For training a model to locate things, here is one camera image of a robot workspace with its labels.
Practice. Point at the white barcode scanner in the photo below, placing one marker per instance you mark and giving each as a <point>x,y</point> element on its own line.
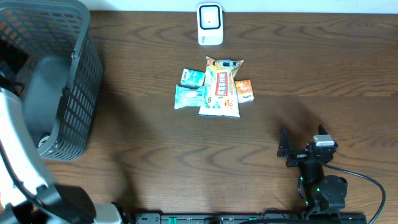
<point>210,24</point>

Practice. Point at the orange tissue pack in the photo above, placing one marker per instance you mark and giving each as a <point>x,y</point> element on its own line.
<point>244,91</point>

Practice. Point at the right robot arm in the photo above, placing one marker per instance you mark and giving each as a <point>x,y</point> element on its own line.
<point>323,194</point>

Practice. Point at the mint green wipes pack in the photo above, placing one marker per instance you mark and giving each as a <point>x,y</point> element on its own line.
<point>189,97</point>

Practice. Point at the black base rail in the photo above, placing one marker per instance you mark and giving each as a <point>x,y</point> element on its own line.
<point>272,217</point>

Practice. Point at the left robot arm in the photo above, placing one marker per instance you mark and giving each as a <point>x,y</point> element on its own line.
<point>29,192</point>

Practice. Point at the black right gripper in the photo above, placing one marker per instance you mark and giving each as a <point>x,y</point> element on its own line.
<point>297,155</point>

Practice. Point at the teal white tissue pack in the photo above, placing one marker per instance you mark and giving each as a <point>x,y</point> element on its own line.
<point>192,78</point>

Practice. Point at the large beige snack bag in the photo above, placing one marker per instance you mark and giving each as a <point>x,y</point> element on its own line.
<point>221,95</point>

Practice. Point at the grey plastic shopping basket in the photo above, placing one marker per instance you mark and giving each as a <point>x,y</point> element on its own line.
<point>62,76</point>

